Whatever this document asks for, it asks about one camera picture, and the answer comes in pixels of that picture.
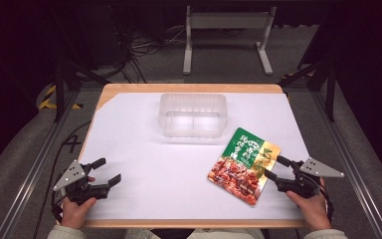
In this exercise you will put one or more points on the green and red food packet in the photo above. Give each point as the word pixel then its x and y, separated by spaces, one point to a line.
pixel 244 166

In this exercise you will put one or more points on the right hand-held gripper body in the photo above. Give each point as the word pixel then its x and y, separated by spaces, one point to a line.
pixel 306 181

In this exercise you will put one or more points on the white metal stand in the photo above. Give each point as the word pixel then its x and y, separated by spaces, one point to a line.
pixel 229 36

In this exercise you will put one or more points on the yellow and black striped tape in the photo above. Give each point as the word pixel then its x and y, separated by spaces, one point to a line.
pixel 54 99

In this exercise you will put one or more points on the person's left hand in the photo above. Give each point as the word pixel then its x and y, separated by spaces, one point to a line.
pixel 75 211

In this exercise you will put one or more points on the clear plastic container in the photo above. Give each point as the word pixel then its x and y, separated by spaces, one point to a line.
pixel 192 115

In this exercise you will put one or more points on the black metal stand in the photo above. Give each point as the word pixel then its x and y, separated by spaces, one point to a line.
pixel 68 76
pixel 318 79

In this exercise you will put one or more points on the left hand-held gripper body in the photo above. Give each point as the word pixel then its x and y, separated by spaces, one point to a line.
pixel 76 186

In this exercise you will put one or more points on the person's right hand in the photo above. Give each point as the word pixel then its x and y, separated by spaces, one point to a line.
pixel 309 209

